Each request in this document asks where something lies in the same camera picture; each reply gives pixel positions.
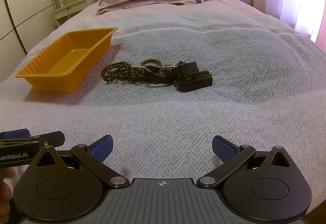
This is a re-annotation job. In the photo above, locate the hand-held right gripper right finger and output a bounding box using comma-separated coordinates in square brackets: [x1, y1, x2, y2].
[197, 135, 294, 187]

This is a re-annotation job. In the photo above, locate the small black box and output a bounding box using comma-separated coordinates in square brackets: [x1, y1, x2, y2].
[176, 61, 199, 79]

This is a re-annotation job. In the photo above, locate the orange plastic tray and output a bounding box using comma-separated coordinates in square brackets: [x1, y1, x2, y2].
[15, 27, 118, 94]

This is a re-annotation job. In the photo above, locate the white wardrobe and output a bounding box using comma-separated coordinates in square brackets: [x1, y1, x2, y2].
[0, 0, 56, 83]

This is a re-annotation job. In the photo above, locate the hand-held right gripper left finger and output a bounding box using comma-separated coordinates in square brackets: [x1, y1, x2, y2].
[32, 135, 130, 188]

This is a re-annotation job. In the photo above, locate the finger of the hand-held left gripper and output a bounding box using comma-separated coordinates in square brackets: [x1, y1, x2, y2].
[25, 131, 66, 148]
[0, 128, 30, 139]

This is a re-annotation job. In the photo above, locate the white pearl bracelet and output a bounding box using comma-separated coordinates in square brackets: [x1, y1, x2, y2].
[112, 78, 147, 85]

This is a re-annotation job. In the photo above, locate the brown bead bracelet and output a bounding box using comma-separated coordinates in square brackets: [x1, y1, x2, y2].
[141, 58, 162, 68]

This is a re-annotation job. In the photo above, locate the dark bead necklace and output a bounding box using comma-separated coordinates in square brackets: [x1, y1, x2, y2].
[102, 61, 147, 84]

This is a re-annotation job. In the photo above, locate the white vanity table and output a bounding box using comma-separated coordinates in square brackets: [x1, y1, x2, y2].
[53, 0, 99, 28]

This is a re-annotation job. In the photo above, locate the person's left hand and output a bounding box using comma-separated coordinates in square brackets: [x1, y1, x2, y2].
[0, 169, 14, 215]

